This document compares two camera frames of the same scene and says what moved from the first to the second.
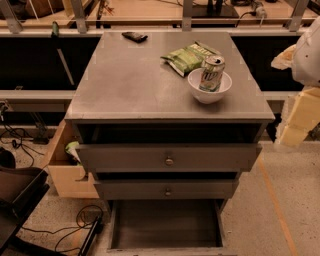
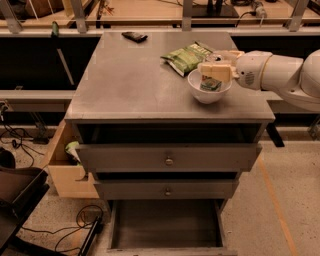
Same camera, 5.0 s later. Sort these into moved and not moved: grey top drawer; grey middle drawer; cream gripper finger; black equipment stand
Moved: cream gripper finger
Not moved: grey middle drawer; black equipment stand; grey top drawer
